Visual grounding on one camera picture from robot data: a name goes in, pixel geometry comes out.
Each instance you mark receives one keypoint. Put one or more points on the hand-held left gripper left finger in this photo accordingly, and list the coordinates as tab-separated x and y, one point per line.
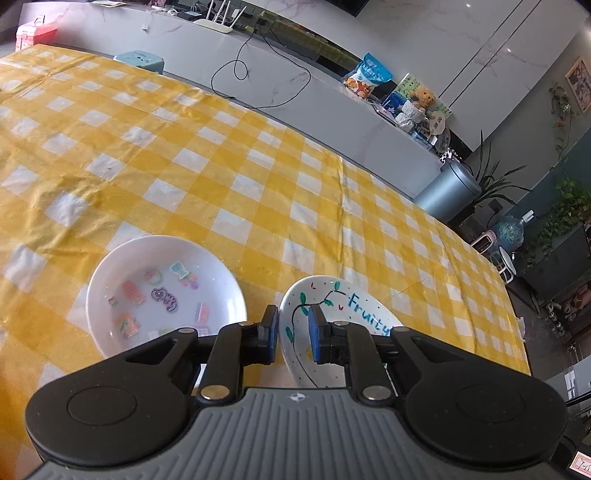
270	334

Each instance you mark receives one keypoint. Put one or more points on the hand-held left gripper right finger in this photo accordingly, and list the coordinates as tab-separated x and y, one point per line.
316	334

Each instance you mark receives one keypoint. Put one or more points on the white fruit-print plate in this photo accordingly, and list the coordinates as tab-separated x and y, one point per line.
355	295

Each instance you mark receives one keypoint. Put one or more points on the white sticker plate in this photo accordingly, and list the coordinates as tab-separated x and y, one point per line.
157	277

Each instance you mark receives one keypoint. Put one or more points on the grey trash can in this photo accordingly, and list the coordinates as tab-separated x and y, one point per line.
448	194

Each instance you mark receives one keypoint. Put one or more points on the yellow checked tablecloth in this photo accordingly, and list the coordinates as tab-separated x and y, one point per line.
184	161

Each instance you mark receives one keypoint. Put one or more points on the small white stool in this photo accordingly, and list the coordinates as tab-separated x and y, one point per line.
506	263

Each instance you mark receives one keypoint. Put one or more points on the blue water jug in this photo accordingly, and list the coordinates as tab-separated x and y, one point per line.
510	230

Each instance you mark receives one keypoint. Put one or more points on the tall leafy potted plant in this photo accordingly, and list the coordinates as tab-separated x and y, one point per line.
496	175

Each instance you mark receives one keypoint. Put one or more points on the marble television cabinet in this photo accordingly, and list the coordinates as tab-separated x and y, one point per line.
277	92

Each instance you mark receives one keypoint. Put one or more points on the round paddle fan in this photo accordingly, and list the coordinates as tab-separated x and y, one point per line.
438	124

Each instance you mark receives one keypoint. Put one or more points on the teddy bear in white wrap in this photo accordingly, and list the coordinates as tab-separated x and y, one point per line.
415	108

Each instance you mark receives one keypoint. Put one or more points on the blue snack bag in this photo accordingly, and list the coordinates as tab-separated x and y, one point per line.
369	76

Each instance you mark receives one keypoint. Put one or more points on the green picture card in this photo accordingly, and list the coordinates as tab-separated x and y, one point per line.
411	85

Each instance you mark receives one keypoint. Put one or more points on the trailing ivy plant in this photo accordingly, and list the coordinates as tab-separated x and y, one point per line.
561	212

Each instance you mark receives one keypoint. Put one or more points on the teal plastic stool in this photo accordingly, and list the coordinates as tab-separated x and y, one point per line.
138	59

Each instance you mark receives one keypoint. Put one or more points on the white router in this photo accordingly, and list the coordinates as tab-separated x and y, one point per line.
217	25

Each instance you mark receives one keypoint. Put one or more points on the black television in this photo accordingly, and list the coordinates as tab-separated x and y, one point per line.
351	4

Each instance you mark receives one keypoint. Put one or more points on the red box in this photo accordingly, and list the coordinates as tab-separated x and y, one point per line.
34	34

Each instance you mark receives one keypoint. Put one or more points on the framed wall picture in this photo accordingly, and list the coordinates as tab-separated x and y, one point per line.
581	83

